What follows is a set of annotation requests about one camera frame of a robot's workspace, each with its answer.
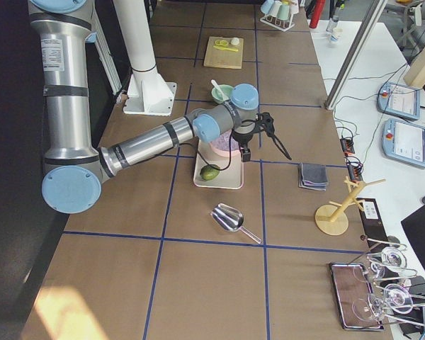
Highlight green avocado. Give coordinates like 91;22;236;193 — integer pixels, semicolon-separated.
200;164;221;181

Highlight aluminium frame post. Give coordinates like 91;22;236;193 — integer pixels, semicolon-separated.
324;0;387;110

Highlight teach pendant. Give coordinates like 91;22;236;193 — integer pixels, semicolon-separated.
382;118;425;169
378;81;420;120

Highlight yellow lemon slice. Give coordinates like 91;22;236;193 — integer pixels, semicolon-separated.
215;40;229;47

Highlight metal ice scoop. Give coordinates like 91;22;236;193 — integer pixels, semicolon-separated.
210;203;262;244

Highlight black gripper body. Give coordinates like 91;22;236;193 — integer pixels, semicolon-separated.
232;128;254;145

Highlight folded grey cloths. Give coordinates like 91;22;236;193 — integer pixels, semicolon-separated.
298;163;329;191

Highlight lower teach pendant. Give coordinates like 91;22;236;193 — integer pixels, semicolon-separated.
382;118;425;169

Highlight pink bowl with ice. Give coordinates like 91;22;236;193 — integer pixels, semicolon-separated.
209;130;239;157

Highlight beige rectangular tray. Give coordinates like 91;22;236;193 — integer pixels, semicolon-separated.
193;141;244;189

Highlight white cup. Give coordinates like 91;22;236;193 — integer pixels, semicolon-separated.
268;0;282;18

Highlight wine glass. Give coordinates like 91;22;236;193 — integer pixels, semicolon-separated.
368;246;407;273

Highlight green cup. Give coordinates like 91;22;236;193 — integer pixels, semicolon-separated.
277;2;290;21

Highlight light blue cup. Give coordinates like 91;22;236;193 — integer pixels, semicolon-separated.
261;0;274;14

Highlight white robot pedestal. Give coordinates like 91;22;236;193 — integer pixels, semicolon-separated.
113;0;177;116

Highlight wooden cutting board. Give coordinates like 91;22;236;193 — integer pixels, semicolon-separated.
203;36;244;69

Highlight white wire cup rack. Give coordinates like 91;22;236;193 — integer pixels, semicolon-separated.
259;15;295;32

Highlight white plastic spoon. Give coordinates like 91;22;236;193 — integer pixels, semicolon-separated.
210;79;227;101

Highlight green bowl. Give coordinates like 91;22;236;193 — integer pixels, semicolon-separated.
211;84;234;104

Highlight wooden mug tree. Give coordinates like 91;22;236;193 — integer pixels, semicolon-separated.
314;176;385;236

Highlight upper teach pendant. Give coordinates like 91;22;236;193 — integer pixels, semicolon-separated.
378;81;420;120

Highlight red bottle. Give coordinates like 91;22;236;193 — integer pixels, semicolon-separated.
309;0;326;29

